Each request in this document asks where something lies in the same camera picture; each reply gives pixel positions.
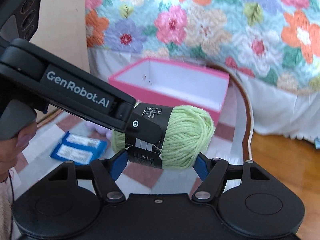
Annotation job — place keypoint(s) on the white bed skirt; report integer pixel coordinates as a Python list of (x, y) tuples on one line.
[(280, 110)]

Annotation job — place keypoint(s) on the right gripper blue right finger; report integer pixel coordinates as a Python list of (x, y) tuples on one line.
[(202, 166)]

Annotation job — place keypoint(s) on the green yarn ball black label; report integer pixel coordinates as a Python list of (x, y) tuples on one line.
[(187, 131)]

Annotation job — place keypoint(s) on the person's left hand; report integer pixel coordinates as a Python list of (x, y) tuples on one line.
[(11, 148)]

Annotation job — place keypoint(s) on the beige wooden cabinet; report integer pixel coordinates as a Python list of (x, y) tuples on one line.
[(62, 31)]

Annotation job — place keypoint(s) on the pink storage box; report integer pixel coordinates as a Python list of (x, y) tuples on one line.
[(174, 83)]

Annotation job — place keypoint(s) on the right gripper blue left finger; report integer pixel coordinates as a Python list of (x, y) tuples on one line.
[(117, 164)]

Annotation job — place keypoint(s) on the blue packet white labels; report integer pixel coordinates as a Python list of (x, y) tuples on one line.
[(79, 149)]

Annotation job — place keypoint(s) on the purple plush toy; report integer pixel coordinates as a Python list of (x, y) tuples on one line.
[(100, 129)]

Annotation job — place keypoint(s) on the checked grey red rug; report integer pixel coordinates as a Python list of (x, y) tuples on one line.
[(145, 172)]

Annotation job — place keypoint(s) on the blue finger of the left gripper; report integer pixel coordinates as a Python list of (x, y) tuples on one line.
[(144, 127)]

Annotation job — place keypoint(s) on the floral quilted bedspread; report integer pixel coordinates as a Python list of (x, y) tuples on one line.
[(275, 41)]

